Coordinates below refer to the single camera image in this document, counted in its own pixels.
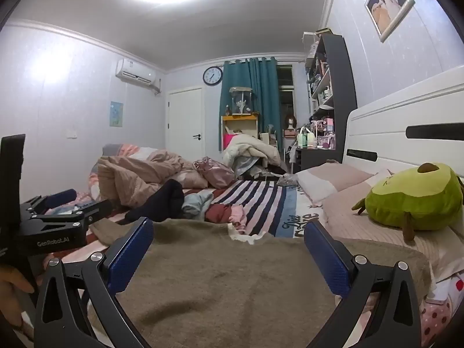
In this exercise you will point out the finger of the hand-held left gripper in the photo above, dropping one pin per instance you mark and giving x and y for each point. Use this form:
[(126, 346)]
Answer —
[(60, 196), (96, 210)]

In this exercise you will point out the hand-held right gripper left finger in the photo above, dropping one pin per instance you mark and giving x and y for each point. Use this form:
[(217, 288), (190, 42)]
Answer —
[(130, 253)]

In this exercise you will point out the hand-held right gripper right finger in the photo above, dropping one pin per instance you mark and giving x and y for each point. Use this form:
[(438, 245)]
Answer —
[(326, 257)]

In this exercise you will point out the brown knit sweater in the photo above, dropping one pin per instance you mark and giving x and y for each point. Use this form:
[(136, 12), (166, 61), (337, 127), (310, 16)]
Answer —
[(224, 279)]

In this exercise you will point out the person's left hand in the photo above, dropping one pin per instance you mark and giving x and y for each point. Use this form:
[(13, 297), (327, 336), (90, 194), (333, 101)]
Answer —
[(12, 286)]

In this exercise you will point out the pink pillow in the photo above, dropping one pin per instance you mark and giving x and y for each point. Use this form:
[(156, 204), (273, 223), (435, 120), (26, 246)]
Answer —
[(348, 221), (330, 179)]

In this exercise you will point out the dark navy garment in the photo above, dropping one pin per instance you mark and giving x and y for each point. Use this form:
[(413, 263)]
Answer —
[(159, 203)]

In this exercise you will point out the light blue garment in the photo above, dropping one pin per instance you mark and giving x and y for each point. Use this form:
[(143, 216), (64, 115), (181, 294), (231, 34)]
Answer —
[(195, 205)]

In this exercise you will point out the pink garment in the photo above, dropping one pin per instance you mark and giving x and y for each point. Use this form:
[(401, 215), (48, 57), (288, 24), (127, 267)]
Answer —
[(238, 219)]

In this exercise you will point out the dark red garment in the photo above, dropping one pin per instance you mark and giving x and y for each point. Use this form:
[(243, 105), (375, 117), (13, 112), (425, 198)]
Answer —
[(217, 213)]

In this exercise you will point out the dark desk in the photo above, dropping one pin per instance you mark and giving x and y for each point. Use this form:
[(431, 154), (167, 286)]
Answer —
[(315, 157)]

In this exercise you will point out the green avocado plush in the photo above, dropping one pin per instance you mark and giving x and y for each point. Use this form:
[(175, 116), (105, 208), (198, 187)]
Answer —
[(417, 199)]

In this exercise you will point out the pink satin bag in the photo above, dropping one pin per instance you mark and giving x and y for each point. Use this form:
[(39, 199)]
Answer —
[(215, 172)]

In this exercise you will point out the white door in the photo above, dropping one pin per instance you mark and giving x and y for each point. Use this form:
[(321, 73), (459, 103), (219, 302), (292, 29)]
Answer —
[(186, 123)]

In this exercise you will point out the cream coat pile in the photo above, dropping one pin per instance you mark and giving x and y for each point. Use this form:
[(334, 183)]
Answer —
[(250, 150)]

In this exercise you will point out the pink polka dot cloth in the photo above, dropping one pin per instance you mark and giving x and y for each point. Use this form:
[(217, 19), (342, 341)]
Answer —
[(442, 319)]

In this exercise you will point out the wig head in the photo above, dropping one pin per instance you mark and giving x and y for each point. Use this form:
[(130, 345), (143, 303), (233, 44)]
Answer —
[(290, 121)]

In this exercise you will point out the white air conditioner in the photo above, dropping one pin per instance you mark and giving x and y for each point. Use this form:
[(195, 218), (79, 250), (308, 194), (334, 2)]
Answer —
[(134, 71)]

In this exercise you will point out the white bed headboard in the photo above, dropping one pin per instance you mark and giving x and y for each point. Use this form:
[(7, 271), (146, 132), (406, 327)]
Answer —
[(384, 123)]

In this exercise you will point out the yellow shelf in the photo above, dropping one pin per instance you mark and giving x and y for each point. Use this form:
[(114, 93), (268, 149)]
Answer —
[(239, 118)]

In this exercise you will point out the teal curtain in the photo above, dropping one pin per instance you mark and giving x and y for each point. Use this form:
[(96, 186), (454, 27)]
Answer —
[(264, 94)]

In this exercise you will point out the glass display case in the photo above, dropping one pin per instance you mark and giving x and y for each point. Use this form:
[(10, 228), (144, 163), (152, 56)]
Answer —
[(240, 101)]

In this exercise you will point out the dark shelf unit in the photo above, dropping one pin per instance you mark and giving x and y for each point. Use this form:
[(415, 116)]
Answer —
[(339, 79)]

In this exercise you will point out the small blue wall poster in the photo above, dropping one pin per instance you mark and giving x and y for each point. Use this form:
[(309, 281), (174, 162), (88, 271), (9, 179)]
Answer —
[(116, 114)]

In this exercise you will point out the round wall clock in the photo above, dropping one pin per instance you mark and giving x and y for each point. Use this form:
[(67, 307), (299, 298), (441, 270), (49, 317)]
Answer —
[(212, 75)]

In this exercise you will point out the framed wall picture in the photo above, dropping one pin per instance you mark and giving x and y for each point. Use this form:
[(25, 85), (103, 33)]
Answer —
[(389, 5)]

